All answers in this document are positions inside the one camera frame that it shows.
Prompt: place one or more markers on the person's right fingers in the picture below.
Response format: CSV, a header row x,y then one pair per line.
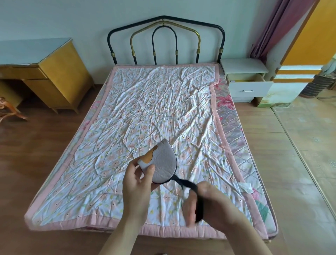
x,y
189,210

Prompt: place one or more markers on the brown wooden chair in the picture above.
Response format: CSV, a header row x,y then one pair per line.
x,y
10,110

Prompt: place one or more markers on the floral quilted mattress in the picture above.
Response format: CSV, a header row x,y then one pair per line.
x,y
236,126

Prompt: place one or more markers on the yellow and white door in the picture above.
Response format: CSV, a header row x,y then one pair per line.
x,y
307,39

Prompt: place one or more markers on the person's right hand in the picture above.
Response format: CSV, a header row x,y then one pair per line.
x,y
215,207

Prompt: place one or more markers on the white nightstand drawer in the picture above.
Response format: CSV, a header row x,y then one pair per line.
x,y
249,89

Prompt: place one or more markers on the black and brass metal headboard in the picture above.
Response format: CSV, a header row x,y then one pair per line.
x,y
165,39

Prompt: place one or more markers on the floral quilt with pink border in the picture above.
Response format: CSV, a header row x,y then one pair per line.
x,y
147,105

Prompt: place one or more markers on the white nightstand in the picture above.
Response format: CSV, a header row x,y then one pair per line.
x,y
242,67

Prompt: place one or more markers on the person's left hand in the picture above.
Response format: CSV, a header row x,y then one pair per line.
x,y
135,191

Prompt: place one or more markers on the person's left forearm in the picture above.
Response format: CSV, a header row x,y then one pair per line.
x,y
123,236

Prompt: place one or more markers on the person's left thumb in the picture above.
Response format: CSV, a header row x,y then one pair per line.
x,y
149,174

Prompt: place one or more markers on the striped round basket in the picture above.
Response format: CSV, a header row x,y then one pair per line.
x,y
319,86

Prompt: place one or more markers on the yellow wooden desk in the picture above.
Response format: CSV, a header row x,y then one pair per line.
x,y
57,71

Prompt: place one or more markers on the person's right forearm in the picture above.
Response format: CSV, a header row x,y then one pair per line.
x,y
249,236

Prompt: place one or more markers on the white quilt label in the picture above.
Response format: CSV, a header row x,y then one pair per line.
x,y
245,188

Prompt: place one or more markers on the pink curtain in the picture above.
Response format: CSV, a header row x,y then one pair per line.
x,y
278,23

